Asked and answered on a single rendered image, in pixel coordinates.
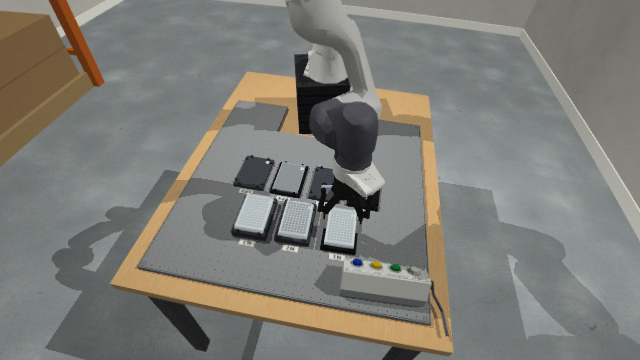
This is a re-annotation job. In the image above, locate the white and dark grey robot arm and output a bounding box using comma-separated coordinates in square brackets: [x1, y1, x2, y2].
[285, 0, 385, 198]

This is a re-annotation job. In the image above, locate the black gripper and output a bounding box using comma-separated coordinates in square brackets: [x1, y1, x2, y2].
[317, 176, 373, 233]

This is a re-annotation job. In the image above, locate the grey button panel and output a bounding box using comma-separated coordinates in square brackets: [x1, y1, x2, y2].
[339, 257, 449, 336]

